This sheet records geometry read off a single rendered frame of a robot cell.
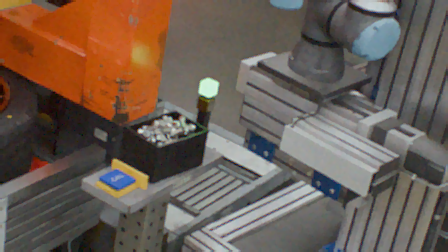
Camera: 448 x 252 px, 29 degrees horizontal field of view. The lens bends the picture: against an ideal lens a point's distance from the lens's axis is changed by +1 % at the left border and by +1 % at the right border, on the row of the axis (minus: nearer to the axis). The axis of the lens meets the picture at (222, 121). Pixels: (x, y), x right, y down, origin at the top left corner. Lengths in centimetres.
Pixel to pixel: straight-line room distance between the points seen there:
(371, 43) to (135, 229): 86
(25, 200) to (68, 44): 46
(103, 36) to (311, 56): 59
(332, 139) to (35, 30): 98
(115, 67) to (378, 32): 75
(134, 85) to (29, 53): 38
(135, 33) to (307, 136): 56
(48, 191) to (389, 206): 95
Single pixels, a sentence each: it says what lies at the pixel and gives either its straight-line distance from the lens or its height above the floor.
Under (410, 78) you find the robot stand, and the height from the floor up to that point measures 85.
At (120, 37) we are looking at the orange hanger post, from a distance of 241.
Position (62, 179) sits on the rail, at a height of 35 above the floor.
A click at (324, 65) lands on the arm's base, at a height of 86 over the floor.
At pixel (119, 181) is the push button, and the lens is 232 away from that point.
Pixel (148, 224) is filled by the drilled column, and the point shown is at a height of 31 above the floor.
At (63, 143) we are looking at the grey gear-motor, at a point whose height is 22.
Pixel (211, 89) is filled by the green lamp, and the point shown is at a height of 65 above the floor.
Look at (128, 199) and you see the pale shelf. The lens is 230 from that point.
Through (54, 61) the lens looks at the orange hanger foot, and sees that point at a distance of 261.
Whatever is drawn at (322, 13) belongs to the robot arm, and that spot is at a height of 99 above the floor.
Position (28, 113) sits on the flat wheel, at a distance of 255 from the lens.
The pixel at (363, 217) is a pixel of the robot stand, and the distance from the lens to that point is 253.
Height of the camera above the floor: 169
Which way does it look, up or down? 27 degrees down
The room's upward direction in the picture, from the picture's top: 11 degrees clockwise
